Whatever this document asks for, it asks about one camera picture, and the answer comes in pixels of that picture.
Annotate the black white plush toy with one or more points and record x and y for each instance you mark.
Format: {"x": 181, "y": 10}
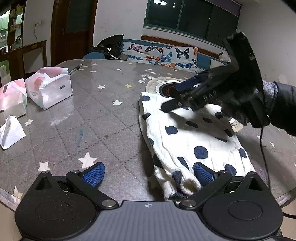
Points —
{"x": 223, "y": 56}

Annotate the white polka dot pants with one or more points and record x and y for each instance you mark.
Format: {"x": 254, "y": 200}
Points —
{"x": 185, "y": 143}

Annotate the black pen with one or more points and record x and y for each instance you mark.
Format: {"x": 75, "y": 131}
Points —
{"x": 75, "y": 69}

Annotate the blue sofa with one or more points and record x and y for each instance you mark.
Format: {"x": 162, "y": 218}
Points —
{"x": 203, "y": 60}

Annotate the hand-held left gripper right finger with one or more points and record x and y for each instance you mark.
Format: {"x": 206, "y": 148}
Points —
{"x": 203, "y": 175}

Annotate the butterfly print cushion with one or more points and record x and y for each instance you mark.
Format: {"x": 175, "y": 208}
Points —
{"x": 157, "y": 53}

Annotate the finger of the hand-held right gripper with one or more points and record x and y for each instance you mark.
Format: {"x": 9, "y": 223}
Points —
{"x": 171, "y": 105}
{"x": 187, "y": 84}

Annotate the white crumpled tissue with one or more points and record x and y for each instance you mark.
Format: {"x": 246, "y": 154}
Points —
{"x": 10, "y": 134}

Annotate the round built-in stove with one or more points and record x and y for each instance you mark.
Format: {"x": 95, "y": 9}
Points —
{"x": 159, "y": 87}

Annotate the white pink tissue pack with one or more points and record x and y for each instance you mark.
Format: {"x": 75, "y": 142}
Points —
{"x": 50, "y": 90}

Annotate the brown wooden door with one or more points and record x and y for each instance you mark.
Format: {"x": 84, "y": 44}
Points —
{"x": 74, "y": 44}

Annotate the black jacket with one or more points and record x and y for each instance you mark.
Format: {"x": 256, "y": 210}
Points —
{"x": 108, "y": 45}

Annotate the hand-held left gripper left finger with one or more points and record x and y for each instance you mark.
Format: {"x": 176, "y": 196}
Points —
{"x": 93, "y": 173}

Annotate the grey star tablecloth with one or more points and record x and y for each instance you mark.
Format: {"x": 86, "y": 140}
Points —
{"x": 104, "y": 129}

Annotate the dark wooden console table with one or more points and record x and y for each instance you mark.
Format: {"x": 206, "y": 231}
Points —
{"x": 23, "y": 49}

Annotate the wooden display cabinet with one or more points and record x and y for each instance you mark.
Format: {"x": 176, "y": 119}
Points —
{"x": 13, "y": 27}

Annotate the person's right hand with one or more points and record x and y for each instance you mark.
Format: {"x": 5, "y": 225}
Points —
{"x": 235, "y": 111}

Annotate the green framed window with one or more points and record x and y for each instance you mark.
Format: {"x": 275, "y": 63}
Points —
{"x": 192, "y": 16}

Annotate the person's right forearm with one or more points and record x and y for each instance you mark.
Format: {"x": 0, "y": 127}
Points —
{"x": 284, "y": 104}

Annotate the grey pillow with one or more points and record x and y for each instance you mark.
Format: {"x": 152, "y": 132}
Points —
{"x": 215, "y": 63}

